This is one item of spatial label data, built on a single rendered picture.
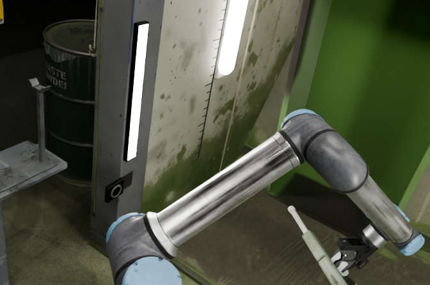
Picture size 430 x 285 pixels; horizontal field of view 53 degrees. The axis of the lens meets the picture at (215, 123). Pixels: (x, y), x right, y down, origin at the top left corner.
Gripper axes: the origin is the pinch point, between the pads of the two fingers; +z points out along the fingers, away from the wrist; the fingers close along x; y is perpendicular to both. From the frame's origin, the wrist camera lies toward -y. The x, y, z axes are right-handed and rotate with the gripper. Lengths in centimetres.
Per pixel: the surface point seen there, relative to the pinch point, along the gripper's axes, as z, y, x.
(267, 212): 25, 39, 87
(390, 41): -83, -28, 41
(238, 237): 41, 18, 68
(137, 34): -16, -106, 54
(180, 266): 64, -12, 51
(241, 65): -30, -29, 120
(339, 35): -72, -37, 58
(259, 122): -7, 29, 149
